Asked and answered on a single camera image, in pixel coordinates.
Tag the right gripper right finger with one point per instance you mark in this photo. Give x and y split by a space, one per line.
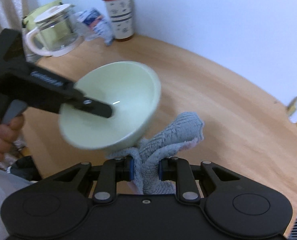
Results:
179 171

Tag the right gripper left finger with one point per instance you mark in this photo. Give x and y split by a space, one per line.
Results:
110 173

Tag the grey pink cleaning cloth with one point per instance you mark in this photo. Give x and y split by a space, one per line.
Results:
184 133

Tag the pale green bowl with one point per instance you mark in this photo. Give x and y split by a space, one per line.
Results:
132 89

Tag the person's left hand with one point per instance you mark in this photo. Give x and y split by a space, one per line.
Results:
9 134

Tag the glass pitcher white lid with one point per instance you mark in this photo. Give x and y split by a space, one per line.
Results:
73 39

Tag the blue white snack packet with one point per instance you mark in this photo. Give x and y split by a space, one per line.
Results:
97 23

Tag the white tumbler red lid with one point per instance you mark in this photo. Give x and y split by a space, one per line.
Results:
120 13

